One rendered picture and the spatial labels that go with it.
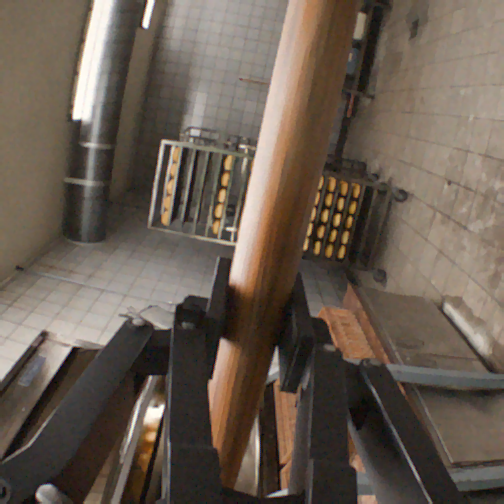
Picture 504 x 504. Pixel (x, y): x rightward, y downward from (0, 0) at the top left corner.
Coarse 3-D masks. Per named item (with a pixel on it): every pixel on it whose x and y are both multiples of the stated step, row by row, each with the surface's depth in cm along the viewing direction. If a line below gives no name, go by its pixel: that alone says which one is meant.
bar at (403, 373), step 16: (400, 368) 124; (416, 368) 126; (432, 368) 127; (448, 384) 125; (464, 384) 126; (480, 384) 126; (496, 384) 126; (368, 480) 77; (464, 480) 78; (480, 480) 78; (496, 480) 79
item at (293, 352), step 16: (304, 288) 20; (304, 304) 19; (288, 320) 19; (304, 320) 17; (288, 336) 18; (304, 336) 16; (288, 352) 17; (304, 352) 16; (288, 368) 16; (304, 368) 16; (288, 384) 17
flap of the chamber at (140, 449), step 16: (160, 384) 171; (144, 400) 151; (160, 400) 169; (144, 416) 142; (160, 416) 168; (144, 432) 139; (144, 448) 137; (128, 464) 118; (144, 464) 135; (128, 480) 114; (128, 496) 112
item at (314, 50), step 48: (336, 0) 14; (288, 48) 15; (336, 48) 15; (288, 96) 16; (336, 96) 16; (288, 144) 16; (288, 192) 17; (240, 240) 18; (288, 240) 17; (240, 288) 18; (288, 288) 19; (240, 336) 19; (240, 384) 20; (240, 432) 21
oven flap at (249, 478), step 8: (256, 416) 170; (256, 424) 165; (256, 432) 161; (256, 440) 156; (248, 448) 155; (256, 448) 152; (248, 456) 151; (256, 456) 147; (248, 464) 146; (256, 464) 143; (240, 472) 143; (248, 472) 142; (256, 472) 139; (240, 480) 139; (248, 480) 138; (256, 480) 135; (240, 488) 135; (248, 488) 134; (256, 488) 132
